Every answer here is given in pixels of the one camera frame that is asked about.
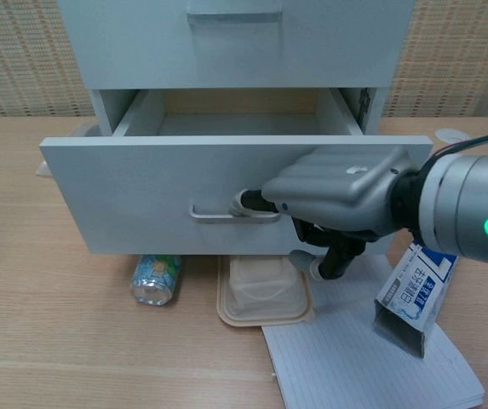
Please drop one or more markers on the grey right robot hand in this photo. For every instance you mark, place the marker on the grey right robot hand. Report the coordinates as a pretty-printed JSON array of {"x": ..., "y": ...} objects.
[{"x": 337, "y": 183}]

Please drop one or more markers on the white cabinet drawer small front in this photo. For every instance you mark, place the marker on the white cabinet drawer small front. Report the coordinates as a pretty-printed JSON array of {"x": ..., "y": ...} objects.
[{"x": 141, "y": 191}]

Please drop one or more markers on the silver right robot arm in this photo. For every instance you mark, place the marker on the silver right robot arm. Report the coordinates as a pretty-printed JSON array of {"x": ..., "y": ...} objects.
[{"x": 461, "y": 204}]

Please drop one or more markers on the grey drawer front panel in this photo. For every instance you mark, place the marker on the grey drawer front panel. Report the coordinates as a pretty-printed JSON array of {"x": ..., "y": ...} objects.
[{"x": 141, "y": 51}]

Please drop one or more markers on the beige plastic food container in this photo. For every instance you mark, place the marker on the beige plastic food container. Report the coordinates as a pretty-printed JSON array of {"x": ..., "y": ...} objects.
[{"x": 265, "y": 298}]

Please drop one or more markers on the blue white toothpaste box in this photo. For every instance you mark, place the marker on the blue white toothpaste box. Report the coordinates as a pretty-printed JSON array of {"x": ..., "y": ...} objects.
[{"x": 414, "y": 298}]

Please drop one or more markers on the white lined notebook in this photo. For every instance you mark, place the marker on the white lined notebook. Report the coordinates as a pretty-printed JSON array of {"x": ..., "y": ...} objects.
[{"x": 346, "y": 366}]

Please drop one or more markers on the blue green drink can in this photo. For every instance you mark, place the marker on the blue green drink can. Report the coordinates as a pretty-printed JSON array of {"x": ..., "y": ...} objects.
[{"x": 158, "y": 277}]

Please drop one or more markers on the clear plastic bag dark contents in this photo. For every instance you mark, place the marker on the clear plastic bag dark contents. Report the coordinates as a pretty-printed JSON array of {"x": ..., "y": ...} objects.
[{"x": 84, "y": 130}]

